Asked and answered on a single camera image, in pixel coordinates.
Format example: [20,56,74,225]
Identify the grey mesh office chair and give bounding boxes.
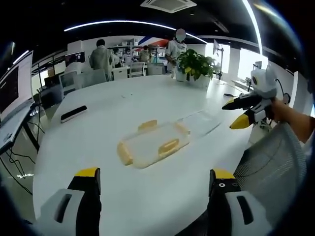
[233,121,309,223]

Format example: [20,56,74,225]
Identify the green potted plant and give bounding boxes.
[176,48,220,81]

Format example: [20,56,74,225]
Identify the clear plastic container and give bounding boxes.
[176,109,222,139]

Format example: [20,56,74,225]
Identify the black floor cable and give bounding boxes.
[0,115,46,196]

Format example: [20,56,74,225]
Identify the white side desk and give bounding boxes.
[0,103,41,155]

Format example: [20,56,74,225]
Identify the black and white bar device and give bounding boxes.
[60,105,88,124]

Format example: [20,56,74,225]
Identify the white office chair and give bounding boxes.
[128,61,146,78]
[112,66,129,81]

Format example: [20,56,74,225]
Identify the clear container lid yellow clips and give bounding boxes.
[116,119,192,169]

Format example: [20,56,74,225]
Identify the computer monitor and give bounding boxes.
[0,50,34,123]

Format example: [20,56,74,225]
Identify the ceiling air conditioner vent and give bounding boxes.
[140,0,197,14]

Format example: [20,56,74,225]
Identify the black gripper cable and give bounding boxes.
[276,78,290,105]

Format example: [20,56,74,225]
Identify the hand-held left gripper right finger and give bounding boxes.
[206,168,273,236]

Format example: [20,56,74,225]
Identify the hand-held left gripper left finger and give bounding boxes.
[39,167,103,236]

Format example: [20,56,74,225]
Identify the white plant pot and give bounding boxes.
[175,70,212,88]

